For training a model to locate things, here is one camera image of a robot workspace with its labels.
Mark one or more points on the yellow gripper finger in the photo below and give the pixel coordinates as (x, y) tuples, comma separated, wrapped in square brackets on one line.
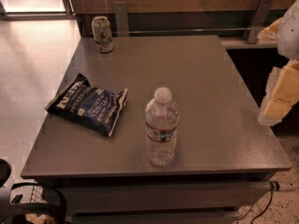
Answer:
[(281, 94), (269, 33)]

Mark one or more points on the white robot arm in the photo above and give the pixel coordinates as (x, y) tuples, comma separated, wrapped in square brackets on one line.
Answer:
[(288, 33)]

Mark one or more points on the clear plastic water bottle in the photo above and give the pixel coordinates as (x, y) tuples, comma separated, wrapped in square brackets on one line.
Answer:
[(162, 118)]

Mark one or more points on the blue potato chips bag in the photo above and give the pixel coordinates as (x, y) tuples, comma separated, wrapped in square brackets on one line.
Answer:
[(94, 108)]

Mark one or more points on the bright window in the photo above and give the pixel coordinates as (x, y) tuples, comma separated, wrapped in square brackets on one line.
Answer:
[(35, 9)]

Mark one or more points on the right metal rail bracket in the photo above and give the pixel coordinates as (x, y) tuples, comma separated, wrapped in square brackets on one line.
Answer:
[(257, 21)]

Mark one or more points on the metal rail bracket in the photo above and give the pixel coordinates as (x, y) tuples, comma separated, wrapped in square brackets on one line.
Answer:
[(121, 16), (257, 21)]

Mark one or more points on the horizontal metal rail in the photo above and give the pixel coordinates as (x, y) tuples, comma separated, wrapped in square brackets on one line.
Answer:
[(222, 32)]

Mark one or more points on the left metal rail bracket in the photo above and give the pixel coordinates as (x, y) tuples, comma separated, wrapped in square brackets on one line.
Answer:
[(121, 16)]

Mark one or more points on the black wire basket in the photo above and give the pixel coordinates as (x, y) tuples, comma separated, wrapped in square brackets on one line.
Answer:
[(28, 202)]

